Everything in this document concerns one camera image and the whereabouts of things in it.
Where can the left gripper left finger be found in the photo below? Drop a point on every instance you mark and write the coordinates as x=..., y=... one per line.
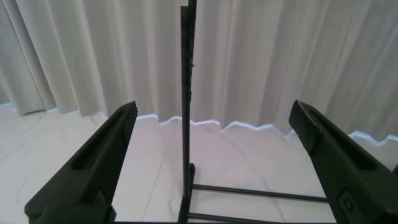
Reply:
x=90, y=174

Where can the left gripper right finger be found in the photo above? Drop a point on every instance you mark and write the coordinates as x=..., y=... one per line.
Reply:
x=335, y=180

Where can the black clothes rack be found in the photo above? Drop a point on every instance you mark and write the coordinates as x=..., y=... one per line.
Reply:
x=186, y=124

